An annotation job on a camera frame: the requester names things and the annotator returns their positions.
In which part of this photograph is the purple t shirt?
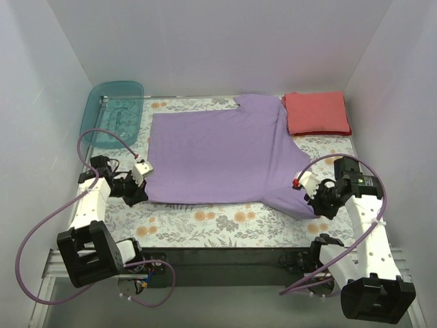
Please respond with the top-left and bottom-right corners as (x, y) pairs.
(145, 94), (315, 219)

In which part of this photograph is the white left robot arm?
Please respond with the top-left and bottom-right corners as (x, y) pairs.
(57, 155), (153, 288)

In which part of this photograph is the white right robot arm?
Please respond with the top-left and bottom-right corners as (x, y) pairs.
(294, 155), (416, 325)

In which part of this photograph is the floral patterned table mat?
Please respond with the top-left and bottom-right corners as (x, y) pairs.
(85, 96), (358, 248)

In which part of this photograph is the teal plastic bin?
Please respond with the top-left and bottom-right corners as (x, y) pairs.
(79, 81), (144, 149)

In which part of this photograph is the folded red t shirt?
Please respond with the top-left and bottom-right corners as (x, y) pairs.
(282, 91), (352, 136)

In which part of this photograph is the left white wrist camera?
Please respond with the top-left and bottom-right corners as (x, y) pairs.
(131, 160), (154, 187)

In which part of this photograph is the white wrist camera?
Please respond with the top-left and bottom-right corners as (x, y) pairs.
(292, 171), (320, 199)
(131, 160), (154, 187)

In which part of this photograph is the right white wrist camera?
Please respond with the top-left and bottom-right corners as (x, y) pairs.
(292, 171), (320, 199)

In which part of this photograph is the aluminium frame rail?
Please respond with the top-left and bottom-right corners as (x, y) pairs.
(44, 247), (410, 276)

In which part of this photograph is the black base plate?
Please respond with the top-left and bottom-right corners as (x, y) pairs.
(105, 247), (351, 290)

